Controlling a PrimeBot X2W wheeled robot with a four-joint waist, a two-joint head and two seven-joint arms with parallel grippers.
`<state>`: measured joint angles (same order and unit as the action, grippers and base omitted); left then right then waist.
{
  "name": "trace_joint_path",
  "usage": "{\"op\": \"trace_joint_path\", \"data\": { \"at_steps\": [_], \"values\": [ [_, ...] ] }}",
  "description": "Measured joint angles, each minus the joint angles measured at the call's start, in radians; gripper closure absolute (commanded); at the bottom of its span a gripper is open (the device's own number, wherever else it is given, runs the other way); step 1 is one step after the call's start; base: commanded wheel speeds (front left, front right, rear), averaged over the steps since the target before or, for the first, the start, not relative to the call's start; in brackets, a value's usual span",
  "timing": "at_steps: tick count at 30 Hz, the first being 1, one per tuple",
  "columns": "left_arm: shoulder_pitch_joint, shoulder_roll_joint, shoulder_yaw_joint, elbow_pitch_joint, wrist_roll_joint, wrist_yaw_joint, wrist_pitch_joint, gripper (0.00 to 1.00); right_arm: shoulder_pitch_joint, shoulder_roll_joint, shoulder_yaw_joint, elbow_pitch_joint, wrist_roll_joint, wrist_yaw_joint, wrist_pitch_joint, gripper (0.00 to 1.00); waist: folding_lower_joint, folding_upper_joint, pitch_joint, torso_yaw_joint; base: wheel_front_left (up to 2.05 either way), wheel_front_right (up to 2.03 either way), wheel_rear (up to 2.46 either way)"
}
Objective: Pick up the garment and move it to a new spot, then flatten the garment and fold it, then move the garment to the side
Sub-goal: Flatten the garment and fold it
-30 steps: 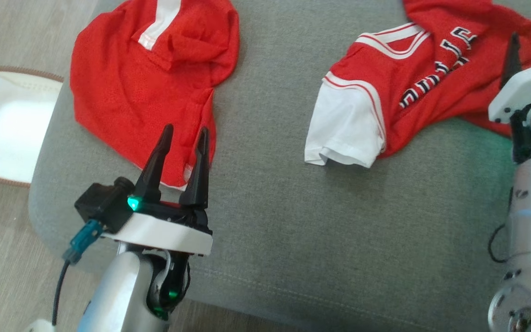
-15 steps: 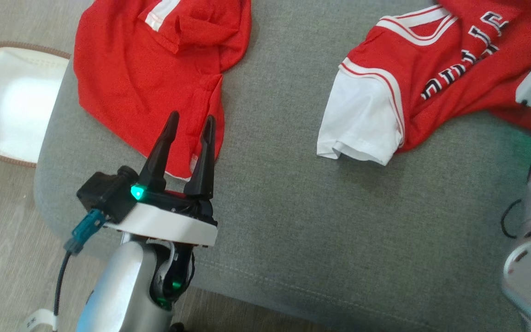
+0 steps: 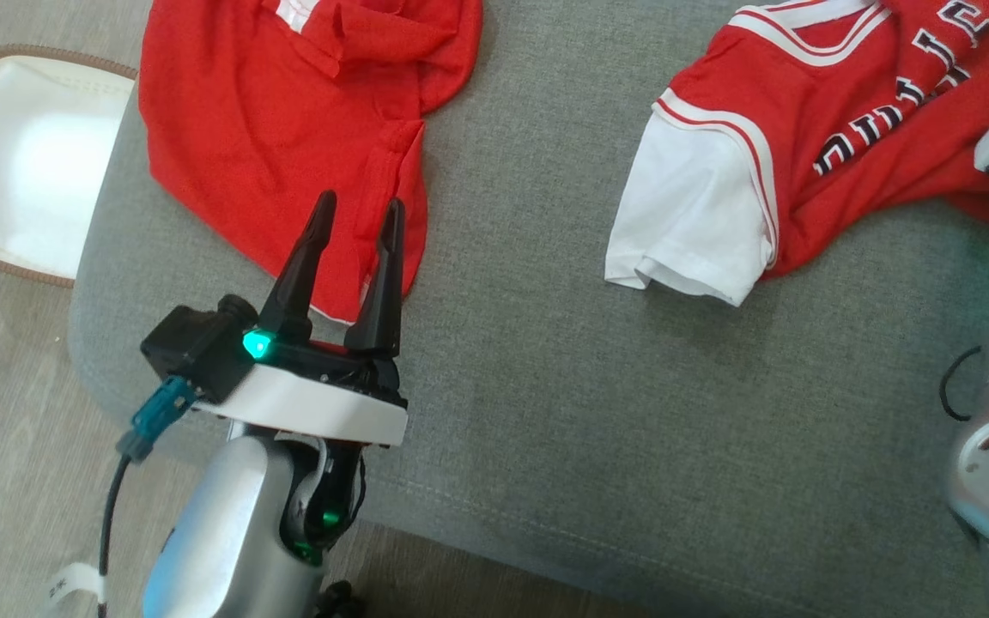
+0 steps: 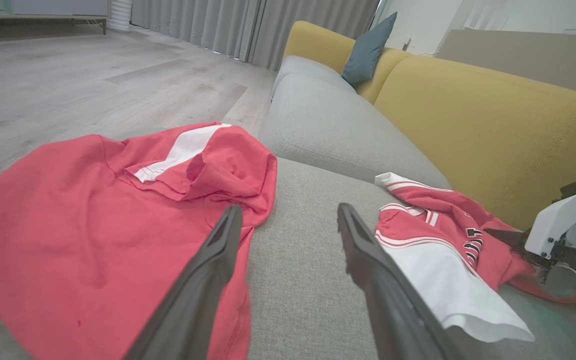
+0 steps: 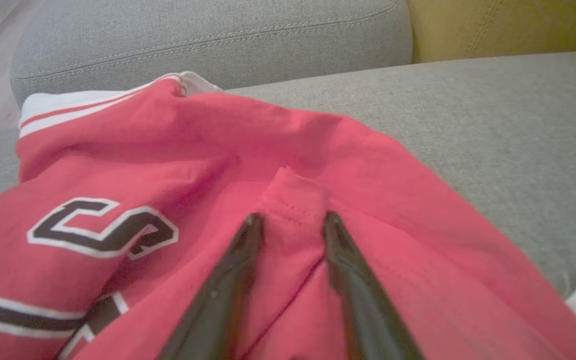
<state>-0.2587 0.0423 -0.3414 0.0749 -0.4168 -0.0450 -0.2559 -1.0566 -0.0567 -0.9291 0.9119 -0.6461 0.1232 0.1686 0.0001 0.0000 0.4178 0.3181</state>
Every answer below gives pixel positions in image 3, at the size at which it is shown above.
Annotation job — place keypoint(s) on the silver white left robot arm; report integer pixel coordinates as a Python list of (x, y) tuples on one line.
[(220, 532)]

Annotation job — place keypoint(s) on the white laundry basket brown rim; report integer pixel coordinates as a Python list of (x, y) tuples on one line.
[(31, 163)]

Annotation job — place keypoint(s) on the red shorts with white stripe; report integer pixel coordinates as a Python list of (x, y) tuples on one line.
[(271, 129)]

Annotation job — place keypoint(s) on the red jersey with white sleeves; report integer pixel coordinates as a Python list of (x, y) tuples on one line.
[(803, 129)]

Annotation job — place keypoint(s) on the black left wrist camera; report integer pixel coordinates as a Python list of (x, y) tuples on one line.
[(194, 348)]

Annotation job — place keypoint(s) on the grey sofa ottoman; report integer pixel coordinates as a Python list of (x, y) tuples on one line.
[(589, 386)]

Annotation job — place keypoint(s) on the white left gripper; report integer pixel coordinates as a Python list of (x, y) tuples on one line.
[(314, 403)]

